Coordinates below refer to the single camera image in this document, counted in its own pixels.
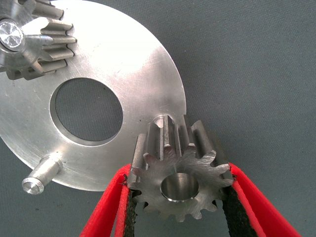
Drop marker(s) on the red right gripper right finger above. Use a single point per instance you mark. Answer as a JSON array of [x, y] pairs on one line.
[[251, 209]]

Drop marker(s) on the steel planetary gear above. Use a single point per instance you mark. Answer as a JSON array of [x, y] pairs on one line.
[[44, 42], [153, 182]]

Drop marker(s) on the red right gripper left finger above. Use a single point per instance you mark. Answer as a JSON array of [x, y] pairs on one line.
[[106, 209]]

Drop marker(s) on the dark grey table cloth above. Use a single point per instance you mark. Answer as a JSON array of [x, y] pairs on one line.
[[247, 74]]

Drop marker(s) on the round metal carrier plate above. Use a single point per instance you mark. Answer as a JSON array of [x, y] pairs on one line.
[[123, 61]]

